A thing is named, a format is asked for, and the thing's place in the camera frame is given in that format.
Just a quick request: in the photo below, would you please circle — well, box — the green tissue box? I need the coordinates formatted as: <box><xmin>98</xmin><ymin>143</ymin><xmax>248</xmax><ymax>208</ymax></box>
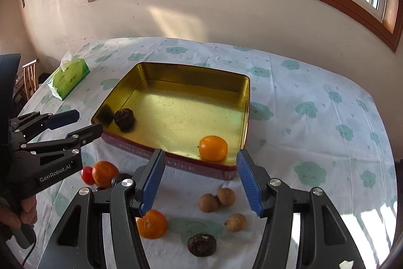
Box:
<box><xmin>47</xmin><ymin>52</ymin><xmax>90</xmax><ymax>100</ymax></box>

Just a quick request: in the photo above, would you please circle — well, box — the wooden chair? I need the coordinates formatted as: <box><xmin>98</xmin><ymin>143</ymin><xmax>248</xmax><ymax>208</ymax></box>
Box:
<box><xmin>14</xmin><ymin>59</ymin><xmax>40</xmax><ymax>100</ymax></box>

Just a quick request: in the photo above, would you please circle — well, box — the brown longan left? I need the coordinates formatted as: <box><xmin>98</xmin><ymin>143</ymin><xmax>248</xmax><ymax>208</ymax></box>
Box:
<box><xmin>197</xmin><ymin>194</ymin><xmax>219</xmax><ymax>213</ymax></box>

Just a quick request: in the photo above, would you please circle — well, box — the large wrinkled dark date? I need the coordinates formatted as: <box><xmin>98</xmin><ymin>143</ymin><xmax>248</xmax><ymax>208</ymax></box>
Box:
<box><xmin>114</xmin><ymin>108</ymin><xmax>135</xmax><ymax>132</ymax></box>

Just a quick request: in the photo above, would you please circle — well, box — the red gold toffee tin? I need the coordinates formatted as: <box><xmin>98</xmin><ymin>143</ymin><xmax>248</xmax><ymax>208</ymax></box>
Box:
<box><xmin>91</xmin><ymin>62</ymin><xmax>251</xmax><ymax>180</ymax></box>

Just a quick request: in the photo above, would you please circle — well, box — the brown longan right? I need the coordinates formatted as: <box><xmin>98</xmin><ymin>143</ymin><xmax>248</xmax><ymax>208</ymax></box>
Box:
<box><xmin>225</xmin><ymin>214</ymin><xmax>247</xmax><ymax>232</ymax></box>

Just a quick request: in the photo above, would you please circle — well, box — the shiny black plum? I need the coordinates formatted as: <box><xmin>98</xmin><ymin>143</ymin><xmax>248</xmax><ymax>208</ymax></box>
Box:
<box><xmin>111</xmin><ymin>173</ymin><xmax>132</xmax><ymax>187</ymax></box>

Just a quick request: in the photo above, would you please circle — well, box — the brown longan behind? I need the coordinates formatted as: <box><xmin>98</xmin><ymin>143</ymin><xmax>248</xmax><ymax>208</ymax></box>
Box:
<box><xmin>216</xmin><ymin>188</ymin><xmax>236</xmax><ymax>207</ymax></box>

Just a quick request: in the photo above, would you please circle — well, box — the brown longan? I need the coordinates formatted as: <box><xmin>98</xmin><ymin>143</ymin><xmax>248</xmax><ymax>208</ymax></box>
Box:
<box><xmin>225</xmin><ymin>214</ymin><xmax>247</xmax><ymax>232</ymax></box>
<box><xmin>197</xmin><ymin>194</ymin><xmax>219</xmax><ymax>213</ymax></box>
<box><xmin>216</xmin><ymin>188</ymin><xmax>236</xmax><ymax>207</ymax></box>

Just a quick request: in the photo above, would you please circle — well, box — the red cherry tomato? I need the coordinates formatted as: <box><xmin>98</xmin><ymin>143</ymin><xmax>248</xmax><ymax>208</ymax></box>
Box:
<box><xmin>81</xmin><ymin>166</ymin><xmax>95</xmax><ymax>186</ymax></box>

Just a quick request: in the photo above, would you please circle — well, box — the orange mandarin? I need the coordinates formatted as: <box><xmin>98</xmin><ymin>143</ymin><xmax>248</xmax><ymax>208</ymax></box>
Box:
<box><xmin>198</xmin><ymin>136</ymin><xmax>228</xmax><ymax>162</ymax></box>
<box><xmin>136</xmin><ymin>209</ymin><xmax>168</xmax><ymax>240</ymax></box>
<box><xmin>92</xmin><ymin>160</ymin><xmax>120</xmax><ymax>188</ymax></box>

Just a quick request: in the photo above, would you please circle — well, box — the small dark date right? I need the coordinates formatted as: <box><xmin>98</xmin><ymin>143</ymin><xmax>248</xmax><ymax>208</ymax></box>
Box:
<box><xmin>187</xmin><ymin>233</ymin><xmax>217</xmax><ymax>257</ymax></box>

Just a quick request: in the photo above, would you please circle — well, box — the person's left hand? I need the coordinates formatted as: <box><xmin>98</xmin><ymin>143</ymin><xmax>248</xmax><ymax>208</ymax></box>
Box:
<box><xmin>0</xmin><ymin>196</ymin><xmax>38</xmax><ymax>228</ymax></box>

